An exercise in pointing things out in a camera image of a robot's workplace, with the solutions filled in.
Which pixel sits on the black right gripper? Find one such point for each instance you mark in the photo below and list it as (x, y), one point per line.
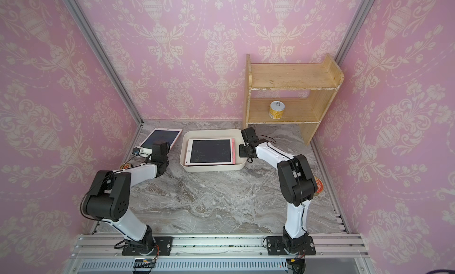
(243, 154)

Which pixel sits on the pink writing tablet rainbow screen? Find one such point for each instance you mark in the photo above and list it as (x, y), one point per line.
(159, 135)

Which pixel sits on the pink writing tablet dark screen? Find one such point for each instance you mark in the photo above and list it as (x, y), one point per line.
(210, 152)

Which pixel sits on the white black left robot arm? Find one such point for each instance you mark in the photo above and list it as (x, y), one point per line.
(108, 201)

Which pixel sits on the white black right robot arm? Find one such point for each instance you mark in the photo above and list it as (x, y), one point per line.
(297, 184)

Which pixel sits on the white plastic storage box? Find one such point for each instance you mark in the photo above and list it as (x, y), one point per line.
(214, 134)

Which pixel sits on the round tin left side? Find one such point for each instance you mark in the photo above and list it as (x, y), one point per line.
(126, 166)

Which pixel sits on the yellow white tin can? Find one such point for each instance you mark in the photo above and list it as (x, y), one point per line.
(276, 110)

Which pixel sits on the wooden shelf unit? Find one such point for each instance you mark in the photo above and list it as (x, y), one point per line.
(306, 89)

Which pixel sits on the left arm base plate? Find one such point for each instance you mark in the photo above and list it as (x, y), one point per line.
(158, 246)

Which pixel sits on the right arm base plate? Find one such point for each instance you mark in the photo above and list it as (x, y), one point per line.
(280, 246)

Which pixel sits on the aluminium front rail frame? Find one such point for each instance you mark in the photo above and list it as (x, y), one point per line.
(105, 253)

